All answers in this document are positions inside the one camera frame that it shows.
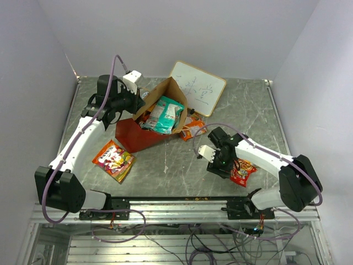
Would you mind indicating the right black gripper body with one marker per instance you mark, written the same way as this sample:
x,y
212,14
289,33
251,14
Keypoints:
x,y
221,164

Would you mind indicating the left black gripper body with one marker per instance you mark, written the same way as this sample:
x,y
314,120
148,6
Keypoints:
x,y
127,100

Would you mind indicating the small red snack bag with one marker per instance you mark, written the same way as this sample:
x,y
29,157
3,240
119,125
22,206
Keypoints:
x,y
241,171

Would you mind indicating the red brown paper bag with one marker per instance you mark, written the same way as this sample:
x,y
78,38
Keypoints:
x,y
132,137

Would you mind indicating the teal snack pouch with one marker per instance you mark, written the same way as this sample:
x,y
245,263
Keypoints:
x,y
164,117

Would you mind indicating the orange white snack pack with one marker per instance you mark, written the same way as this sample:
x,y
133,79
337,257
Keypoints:
x,y
193,123

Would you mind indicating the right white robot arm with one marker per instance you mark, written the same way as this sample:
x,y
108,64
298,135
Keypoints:
x,y
298,186

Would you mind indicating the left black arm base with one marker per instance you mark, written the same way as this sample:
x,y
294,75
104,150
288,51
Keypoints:
x,y
114,209

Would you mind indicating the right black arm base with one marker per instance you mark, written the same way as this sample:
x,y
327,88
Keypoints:
x,y
241,208

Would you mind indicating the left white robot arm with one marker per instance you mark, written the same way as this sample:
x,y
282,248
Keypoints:
x,y
57,184

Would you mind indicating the colourful candy bag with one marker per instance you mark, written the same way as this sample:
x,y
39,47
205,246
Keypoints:
x,y
114,160

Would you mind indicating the small blue white jar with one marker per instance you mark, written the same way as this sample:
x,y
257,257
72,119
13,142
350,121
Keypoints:
x,y
144,95

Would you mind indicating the small whiteboard with writing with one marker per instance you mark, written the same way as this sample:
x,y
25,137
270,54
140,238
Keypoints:
x,y
202,89

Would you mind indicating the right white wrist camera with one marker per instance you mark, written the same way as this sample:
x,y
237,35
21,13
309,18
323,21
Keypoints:
x,y
207,152

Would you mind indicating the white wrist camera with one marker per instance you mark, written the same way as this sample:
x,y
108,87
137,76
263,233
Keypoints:
x,y
207,152
132,80

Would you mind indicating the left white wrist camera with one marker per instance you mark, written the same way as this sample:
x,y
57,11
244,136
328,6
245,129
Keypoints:
x,y
132,80

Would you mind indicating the aluminium frame rail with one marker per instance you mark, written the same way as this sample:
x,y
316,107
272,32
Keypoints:
x,y
164,212

